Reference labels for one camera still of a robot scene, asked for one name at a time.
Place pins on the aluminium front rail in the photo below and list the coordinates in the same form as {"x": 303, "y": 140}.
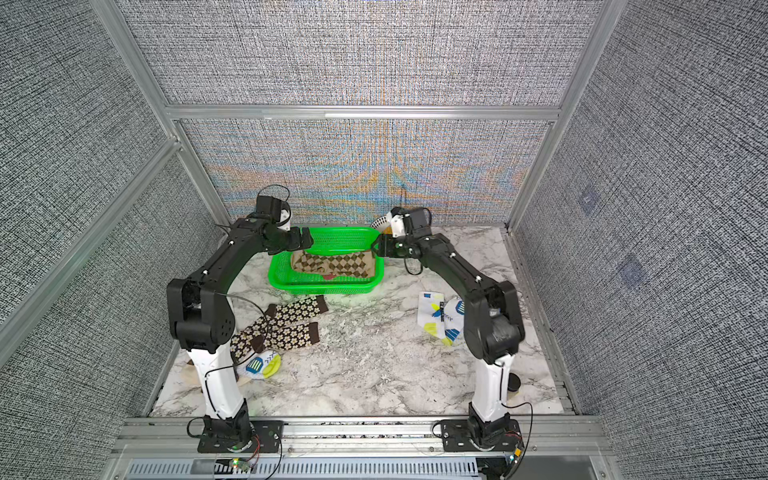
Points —
{"x": 388, "y": 447}

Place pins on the brown jar black lid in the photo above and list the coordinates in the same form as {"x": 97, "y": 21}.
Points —
{"x": 513, "y": 383}

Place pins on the brown daisy sock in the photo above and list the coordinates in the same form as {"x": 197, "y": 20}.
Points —
{"x": 292, "y": 337}
{"x": 251, "y": 338}

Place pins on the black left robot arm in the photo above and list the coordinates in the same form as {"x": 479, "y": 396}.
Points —
{"x": 200, "y": 316}

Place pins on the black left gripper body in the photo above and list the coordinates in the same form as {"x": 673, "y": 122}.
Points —
{"x": 289, "y": 239}

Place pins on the brown checkered argyle sock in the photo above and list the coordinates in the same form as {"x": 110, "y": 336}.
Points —
{"x": 358, "y": 265}

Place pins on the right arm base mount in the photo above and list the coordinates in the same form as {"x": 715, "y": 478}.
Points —
{"x": 489, "y": 426}

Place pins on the green plastic basket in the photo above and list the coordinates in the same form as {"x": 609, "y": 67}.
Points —
{"x": 328, "y": 241}

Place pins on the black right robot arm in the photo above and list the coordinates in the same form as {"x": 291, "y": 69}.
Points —
{"x": 493, "y": 325}

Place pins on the patterned white bowl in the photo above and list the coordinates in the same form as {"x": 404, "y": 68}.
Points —
{"x": 381, "y": 223}

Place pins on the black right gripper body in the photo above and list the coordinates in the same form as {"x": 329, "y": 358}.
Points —
{"x": 399, "y": 247}

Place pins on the white sock blue yellow patches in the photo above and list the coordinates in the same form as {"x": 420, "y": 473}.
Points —
{"x": 430, "y": 313}

